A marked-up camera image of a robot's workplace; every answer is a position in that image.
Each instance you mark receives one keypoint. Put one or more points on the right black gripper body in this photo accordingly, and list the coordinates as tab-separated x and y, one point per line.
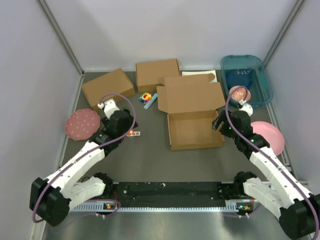
226	129

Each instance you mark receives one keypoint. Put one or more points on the cardboard box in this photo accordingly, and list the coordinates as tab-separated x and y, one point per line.
149	74
191	103
113	82

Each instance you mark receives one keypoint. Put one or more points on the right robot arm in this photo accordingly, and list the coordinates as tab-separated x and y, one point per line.
295	207

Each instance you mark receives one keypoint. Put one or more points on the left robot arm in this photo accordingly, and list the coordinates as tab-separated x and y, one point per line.
53	197

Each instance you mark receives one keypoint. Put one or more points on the red patterned bowl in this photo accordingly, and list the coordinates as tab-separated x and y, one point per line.
240	93

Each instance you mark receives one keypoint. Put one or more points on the teal plastic bin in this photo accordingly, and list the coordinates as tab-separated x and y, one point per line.
261	90

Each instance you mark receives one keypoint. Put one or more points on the white square plate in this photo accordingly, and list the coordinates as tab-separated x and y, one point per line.
206	72

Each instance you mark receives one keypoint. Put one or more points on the light pink plate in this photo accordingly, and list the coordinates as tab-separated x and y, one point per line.
271	134

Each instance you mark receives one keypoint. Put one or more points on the light blue marker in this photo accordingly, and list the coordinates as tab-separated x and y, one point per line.
151	101

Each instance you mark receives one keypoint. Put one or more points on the rainbow flower plush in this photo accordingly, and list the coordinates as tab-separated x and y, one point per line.
145	97

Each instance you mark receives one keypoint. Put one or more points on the white paper tag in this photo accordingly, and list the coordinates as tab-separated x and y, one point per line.
133	133

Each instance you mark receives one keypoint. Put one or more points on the dark pink dotted plate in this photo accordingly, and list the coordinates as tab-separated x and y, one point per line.
82	124

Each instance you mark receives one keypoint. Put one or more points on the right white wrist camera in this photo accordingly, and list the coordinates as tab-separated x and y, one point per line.
245	107

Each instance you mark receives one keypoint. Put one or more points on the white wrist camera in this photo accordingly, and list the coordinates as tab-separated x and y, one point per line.
245	107
108	107

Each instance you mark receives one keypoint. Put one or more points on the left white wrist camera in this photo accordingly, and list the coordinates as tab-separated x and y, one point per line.
108	107

